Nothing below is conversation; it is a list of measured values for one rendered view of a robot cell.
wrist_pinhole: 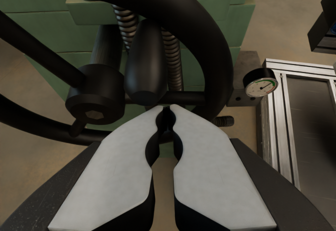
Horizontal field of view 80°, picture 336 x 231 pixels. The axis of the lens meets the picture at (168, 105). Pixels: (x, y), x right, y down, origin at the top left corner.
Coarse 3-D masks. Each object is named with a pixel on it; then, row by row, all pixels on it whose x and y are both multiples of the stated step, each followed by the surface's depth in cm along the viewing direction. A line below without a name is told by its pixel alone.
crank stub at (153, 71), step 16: (144, 32) 12; (160, 32) 13; (144, 48) 11; (160, 48) 12; (128, 64) 11; (144, 64) 10; (160, 64) 11; (128, 80) 10; (144, 80) 10; (160, 80) 11; (144, 96) 11; (160, 96) 11
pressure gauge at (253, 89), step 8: (248, 72) 40; (256, 72) 39; (264, 72) 39; (272, 72) 39; (248, 80) 40; (256, 80) 38; (264, 80) 39; (272, 80) 39; (248, 88) 41; (256, 88) 41; (264, 88) 41; (272, 88) 41; (256, 96) 43
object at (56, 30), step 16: (16, 16) 34; (32, 16) 34; (48, 16) 34; (64, 16) 34; (240, 16) 34; (32, 32) 36; (48, 32) 36; (64, 32) 36; (80, 32) 36; (96, 32) 36; (224, 32) 37; (240, 32) 37; (64, 48) 40; (80, 48) 40
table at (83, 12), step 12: (72, 0) 22; (84, 0) 22; (96, 0) 22; (204, 0) 22; (216, 0) 22; (228, 0) 22; (72, 12) 23; (84, 12) 23; (96, 12) 23; (108, 12) 23; (216, 12) 23; (84, 24) 24; (96, 24) 24
